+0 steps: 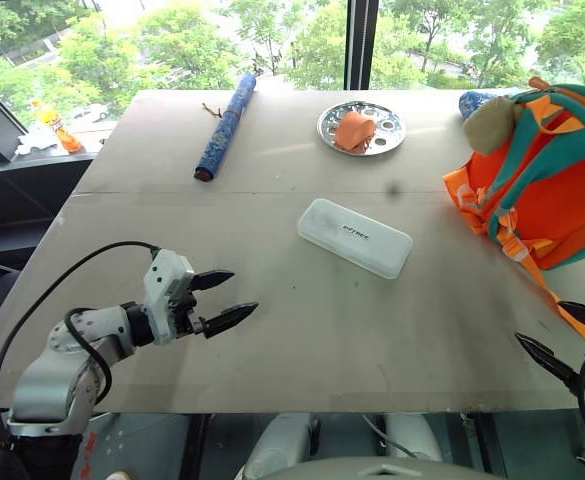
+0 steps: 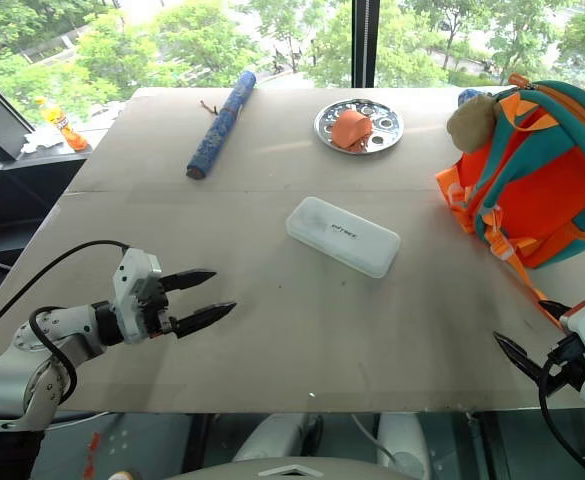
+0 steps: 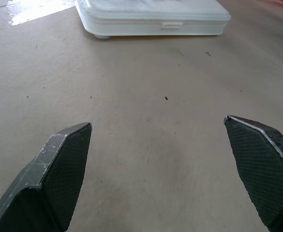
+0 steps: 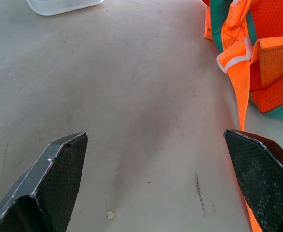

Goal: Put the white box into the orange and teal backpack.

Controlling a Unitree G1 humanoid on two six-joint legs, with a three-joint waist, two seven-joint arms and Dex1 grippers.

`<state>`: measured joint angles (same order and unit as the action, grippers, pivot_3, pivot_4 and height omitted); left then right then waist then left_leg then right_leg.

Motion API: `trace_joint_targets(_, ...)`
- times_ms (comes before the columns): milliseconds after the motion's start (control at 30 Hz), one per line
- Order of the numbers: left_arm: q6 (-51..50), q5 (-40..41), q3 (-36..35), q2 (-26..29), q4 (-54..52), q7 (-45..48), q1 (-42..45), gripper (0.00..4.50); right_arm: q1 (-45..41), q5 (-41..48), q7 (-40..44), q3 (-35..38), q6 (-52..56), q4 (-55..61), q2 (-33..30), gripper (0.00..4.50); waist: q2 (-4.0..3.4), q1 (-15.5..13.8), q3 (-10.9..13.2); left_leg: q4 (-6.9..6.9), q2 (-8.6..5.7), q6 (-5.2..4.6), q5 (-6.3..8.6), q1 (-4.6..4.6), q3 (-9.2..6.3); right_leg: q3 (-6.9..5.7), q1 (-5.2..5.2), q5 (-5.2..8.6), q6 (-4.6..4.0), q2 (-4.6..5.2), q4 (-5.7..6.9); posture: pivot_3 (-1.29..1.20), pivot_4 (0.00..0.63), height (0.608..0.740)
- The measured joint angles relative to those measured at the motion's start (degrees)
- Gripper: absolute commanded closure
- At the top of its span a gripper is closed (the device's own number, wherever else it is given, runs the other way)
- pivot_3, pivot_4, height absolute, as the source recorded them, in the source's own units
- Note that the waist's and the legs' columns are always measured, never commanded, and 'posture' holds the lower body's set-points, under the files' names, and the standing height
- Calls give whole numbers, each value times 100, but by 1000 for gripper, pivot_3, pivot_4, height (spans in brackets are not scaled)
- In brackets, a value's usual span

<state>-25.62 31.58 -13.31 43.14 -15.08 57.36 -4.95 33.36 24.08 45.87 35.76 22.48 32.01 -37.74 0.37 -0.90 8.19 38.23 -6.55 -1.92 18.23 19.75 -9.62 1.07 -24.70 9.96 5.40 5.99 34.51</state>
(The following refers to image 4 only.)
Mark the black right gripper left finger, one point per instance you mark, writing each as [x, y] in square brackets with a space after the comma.
[47, 183]

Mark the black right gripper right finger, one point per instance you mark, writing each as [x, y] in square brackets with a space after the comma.
[264, 178]

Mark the small white paper scrap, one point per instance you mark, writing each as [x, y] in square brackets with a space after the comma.
[110, 214]

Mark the translucent white plastic container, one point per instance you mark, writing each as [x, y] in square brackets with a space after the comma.
[59, 5]

